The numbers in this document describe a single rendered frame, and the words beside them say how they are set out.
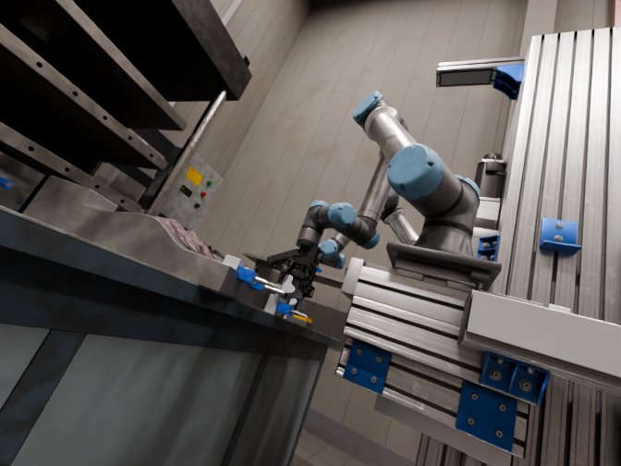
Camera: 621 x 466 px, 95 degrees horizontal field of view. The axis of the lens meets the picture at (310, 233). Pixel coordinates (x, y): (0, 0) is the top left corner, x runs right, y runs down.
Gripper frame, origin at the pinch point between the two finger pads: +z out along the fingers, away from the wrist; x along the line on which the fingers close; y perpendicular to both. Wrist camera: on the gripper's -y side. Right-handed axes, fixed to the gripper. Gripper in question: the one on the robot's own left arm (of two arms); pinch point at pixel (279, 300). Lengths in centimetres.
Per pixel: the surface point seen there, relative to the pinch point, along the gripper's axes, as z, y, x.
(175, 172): -40, -80, 4
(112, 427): 32.9, -4.5, -35.3
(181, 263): 2.1, -4.4, -38.8
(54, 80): -41, -88, -46
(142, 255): 3.3, -12.7, -41.0
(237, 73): -106, -76, 4
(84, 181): -16, -87, -22
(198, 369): 22.6, -3.9, -19.2
